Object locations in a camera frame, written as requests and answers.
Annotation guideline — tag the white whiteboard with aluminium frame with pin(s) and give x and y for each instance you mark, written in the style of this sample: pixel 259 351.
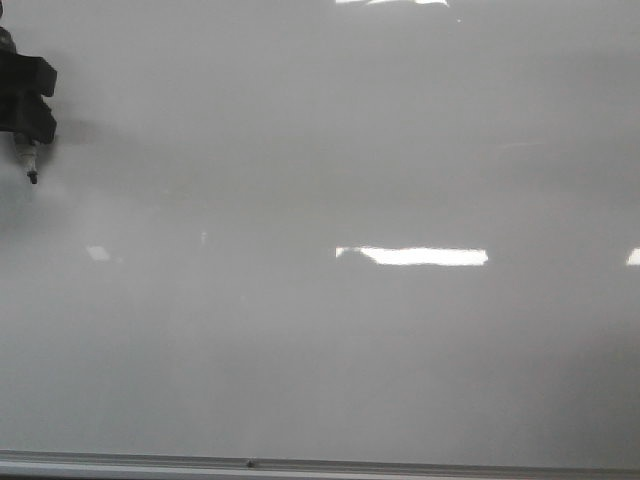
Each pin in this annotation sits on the white whiteboard with aluminium frame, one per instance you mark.
pixel 325 239

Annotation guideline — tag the white whiteboard marker black tip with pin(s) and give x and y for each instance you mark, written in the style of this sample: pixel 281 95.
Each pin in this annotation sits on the white whiteboard marker black tip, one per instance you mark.
pixel 26 150

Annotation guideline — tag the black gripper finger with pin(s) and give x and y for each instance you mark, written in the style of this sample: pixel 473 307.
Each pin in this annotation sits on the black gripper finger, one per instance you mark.
pixel 27 73
pixel 27 114

